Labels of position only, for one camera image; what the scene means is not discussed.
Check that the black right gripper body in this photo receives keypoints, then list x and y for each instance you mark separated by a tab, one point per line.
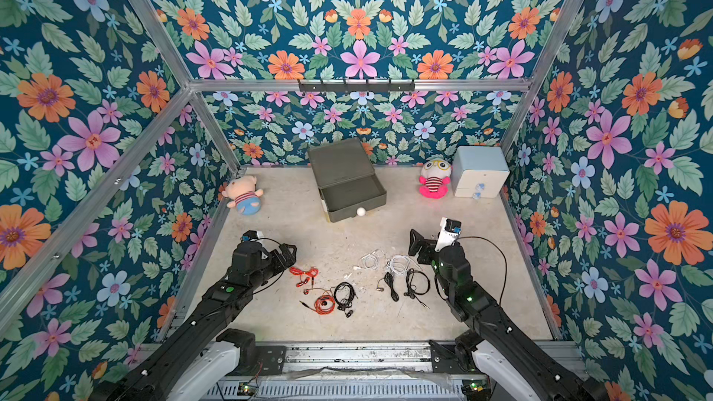
424	249

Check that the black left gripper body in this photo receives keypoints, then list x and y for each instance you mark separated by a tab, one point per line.
267	268

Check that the red wired earphones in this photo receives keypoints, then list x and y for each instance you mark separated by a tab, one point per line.
324	305
305	277

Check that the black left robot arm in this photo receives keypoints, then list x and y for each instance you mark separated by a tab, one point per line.
158	376

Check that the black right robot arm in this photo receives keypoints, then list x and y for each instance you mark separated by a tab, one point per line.
493	344

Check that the white blue mini drawer cabinet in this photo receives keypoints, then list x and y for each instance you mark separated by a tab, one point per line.
478	172

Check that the three-tier colored drawer cabinet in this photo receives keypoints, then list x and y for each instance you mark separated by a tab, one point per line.
338	163

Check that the pink white plush toy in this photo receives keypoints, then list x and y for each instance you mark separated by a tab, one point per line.
435	179

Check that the pink pig plush toy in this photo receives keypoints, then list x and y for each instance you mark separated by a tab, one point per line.
243	195

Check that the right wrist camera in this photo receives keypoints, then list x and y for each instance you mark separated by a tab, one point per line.
450	231

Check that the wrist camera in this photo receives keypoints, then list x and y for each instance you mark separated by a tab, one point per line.
252	235
450	231

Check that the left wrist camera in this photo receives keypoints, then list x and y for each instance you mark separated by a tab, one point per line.
252	235

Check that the white wired earphones middle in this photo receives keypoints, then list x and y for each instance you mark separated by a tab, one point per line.
399	265

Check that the white wired earphones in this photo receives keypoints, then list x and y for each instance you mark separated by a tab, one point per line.
371	261
399	265

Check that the black wired earphones right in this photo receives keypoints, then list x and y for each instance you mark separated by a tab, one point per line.
417	286

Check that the black wired earphones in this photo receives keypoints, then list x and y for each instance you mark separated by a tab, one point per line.
344	295
417	286
387	283

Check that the black wired earphones middle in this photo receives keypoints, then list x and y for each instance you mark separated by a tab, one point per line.
387	283

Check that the white wired earphones left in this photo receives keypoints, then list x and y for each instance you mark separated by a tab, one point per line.
371	261

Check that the black wired earphones left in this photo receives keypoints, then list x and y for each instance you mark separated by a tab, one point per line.
344	295

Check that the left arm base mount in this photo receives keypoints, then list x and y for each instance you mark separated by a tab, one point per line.
253	358

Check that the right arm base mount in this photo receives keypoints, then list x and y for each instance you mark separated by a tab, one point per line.
457	357

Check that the black hook rail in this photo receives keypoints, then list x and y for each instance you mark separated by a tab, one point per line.
348	86

